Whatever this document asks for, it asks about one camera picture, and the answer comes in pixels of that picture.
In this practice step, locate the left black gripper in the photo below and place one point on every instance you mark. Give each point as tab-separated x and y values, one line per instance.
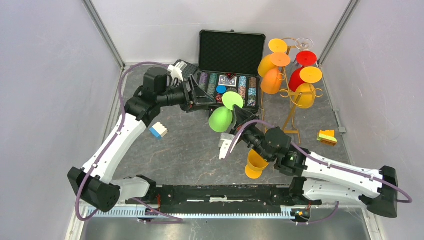
200	98

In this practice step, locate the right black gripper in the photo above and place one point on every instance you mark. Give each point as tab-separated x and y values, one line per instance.
242	117

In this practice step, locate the green plastic wine glass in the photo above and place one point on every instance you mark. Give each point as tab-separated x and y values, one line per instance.
221	118

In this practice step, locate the gold wine glass rack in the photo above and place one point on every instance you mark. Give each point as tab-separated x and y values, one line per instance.
298	59

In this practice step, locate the yellow wine glass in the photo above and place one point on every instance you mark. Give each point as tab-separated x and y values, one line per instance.
277	58
301	83
255	165

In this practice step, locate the orange plastic wine glass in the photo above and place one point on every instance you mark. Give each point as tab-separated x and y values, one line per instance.
272	81

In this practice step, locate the yellow wine glass back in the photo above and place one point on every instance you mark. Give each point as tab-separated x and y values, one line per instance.
301	83

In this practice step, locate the clear wine glass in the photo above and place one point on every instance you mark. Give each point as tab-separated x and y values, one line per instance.
304	44

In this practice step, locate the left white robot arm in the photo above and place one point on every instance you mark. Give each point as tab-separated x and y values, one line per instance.
161	87

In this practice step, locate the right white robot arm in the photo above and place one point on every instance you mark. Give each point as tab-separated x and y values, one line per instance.
317	178

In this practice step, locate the blue round chip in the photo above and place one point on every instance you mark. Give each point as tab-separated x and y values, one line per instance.
221	89

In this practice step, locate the playing card deck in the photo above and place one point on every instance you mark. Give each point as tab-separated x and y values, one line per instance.
226	81

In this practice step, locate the dark grey foam pad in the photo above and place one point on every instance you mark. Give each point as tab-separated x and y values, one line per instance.
188	68

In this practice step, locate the blue white toy brick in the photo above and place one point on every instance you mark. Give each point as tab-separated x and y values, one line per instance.
158	130

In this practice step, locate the black poker chip case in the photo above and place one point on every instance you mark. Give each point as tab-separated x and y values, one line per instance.
231	54

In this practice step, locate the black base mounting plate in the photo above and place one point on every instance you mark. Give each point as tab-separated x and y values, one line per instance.
224	199

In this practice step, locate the orange green toy brick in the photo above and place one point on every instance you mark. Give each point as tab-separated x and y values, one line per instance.
327	137

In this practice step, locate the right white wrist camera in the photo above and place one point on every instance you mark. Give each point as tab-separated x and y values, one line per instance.
224	145

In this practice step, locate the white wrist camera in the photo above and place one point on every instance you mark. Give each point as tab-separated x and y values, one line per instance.
176	71
224	145

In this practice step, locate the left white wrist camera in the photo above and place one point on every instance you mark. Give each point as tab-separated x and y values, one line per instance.
176	71

